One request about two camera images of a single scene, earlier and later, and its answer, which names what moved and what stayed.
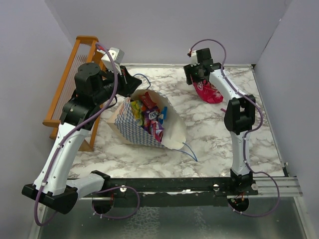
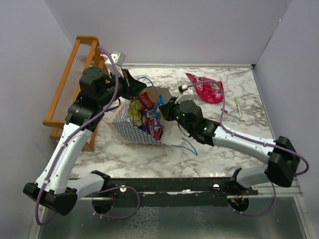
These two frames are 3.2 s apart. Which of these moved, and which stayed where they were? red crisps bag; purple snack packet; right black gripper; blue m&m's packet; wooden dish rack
Moved: blue m&m's packet; right black gripper
Stayed: red crisps bag; purple snack packet; wooden dish rack
